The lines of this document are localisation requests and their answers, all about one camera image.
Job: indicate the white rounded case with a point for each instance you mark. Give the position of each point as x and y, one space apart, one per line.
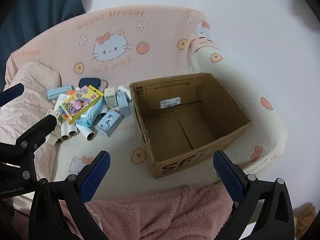
104 83

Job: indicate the brown fuzzy cloth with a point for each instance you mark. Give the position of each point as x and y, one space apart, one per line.
303 220

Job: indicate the white paper roll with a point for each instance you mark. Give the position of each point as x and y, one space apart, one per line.
72 130
125 90
103 113
65 132
86 131
58 138

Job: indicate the white box green round logo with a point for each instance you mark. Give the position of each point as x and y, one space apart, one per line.
110 98

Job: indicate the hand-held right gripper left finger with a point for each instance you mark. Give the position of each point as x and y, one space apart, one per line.
96 175

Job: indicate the colourful crayon box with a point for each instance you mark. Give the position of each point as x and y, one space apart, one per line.
80 103

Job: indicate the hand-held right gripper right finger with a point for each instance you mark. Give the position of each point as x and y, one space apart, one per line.
228 177

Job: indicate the tall white box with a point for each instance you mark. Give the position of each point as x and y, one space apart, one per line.
60 101

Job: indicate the long light blue box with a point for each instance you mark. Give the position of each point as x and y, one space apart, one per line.
58 92

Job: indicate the blue curtain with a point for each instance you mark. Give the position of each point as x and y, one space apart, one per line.
37 5

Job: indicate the light blue ink-print box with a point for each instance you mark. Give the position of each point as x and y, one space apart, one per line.
123 103
108 123

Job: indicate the blue wet wipes pack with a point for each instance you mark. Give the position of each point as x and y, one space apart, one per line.
90 117

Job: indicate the pink fluffy blanket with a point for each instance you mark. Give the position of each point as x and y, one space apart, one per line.
162 212

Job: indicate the dark blue glasses case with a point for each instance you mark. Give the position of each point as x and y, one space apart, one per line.
90 82

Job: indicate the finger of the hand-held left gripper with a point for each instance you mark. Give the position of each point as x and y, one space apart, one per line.
12 92
37 132

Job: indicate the brown cardboard box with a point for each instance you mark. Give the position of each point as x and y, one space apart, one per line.
175 130

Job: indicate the pink patterned pillow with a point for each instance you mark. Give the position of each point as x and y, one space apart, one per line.
30 105

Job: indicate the white and orange box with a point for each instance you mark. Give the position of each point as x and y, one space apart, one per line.
71 93

